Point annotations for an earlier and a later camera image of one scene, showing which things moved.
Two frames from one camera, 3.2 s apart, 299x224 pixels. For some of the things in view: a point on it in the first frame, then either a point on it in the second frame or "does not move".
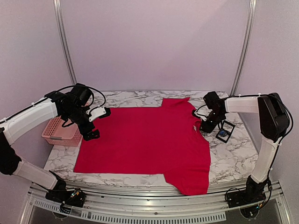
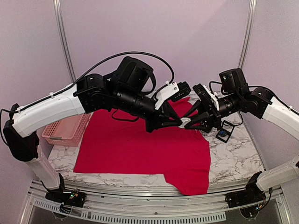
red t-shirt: x=164 y=141 does not move
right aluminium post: x=252 y=11 does not move
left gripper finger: x=94 y=134 → x=171 y=113
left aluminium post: x=58 y=7 does not move
